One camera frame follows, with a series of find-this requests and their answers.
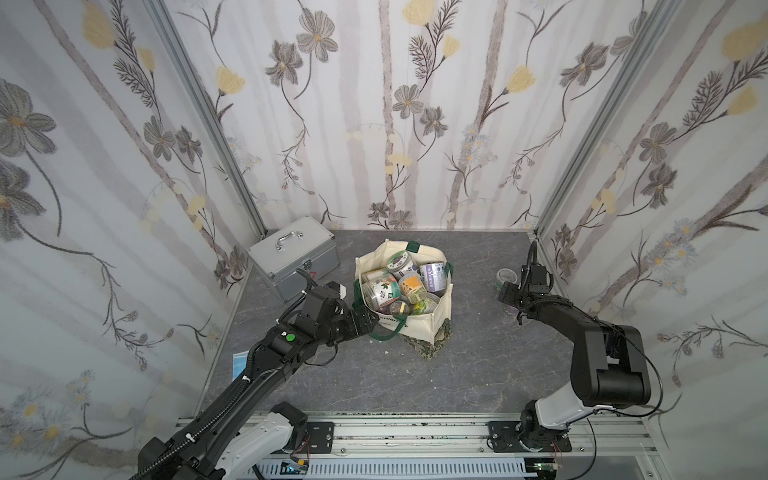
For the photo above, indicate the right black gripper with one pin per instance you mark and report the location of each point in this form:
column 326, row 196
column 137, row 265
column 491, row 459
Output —
column 516, row 294

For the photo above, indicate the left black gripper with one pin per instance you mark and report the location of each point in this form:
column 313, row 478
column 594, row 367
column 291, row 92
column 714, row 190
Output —
column 360, row 321

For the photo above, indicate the purple flower lid jar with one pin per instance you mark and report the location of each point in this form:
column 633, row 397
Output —
column 401, row 263

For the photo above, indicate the yellow green seed cup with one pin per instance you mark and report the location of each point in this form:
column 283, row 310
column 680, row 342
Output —
column 425, row 306

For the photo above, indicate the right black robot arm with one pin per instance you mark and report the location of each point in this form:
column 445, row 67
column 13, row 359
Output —
column 608, row 372

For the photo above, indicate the red label seed jar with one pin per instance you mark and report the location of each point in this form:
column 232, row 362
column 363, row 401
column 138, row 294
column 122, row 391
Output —
column 374, row 275

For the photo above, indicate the clear lid green seed cup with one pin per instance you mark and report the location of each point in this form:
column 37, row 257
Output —
column 504, row 276

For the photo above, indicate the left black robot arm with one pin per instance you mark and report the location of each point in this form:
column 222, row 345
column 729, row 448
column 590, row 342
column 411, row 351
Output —
column 214, row 444

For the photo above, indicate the purple label metal can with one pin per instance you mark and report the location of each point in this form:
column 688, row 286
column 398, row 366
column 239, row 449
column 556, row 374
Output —
column 434, row 277

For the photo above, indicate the silver first aid case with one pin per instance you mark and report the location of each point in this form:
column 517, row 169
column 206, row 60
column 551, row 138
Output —
column 304, row 244

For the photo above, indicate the cream canvas tote bag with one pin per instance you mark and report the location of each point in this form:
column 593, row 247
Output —
column 426, row 334

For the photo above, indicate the large strawberry label jar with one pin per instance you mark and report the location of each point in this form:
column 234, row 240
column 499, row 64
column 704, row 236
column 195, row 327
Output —
column 381, row 292

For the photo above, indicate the blue face mask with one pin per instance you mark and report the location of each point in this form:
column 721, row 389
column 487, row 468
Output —
column 239, row 362

